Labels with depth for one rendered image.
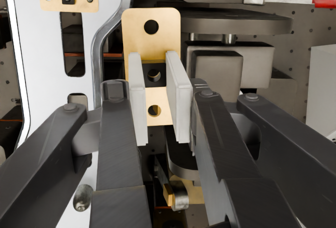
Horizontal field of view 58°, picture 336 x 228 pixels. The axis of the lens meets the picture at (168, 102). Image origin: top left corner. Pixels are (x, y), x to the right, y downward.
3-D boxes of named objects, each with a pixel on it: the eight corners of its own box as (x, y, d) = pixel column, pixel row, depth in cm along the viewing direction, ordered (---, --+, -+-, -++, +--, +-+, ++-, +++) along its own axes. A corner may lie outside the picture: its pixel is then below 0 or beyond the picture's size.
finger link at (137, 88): (148, 146, 15) (132, 147, 15) (141, 94, 21) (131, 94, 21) (145, 88, 13) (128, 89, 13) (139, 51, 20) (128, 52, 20)
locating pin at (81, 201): (77, 179, 57) (69, 202, 51) (94, 178, 57) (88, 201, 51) (78, 193, 58) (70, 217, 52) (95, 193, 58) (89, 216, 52)
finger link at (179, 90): (176, 86, 14) (193, 86, 14) (165, 50, 20) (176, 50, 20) (176, 144, 15) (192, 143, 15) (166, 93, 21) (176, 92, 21)
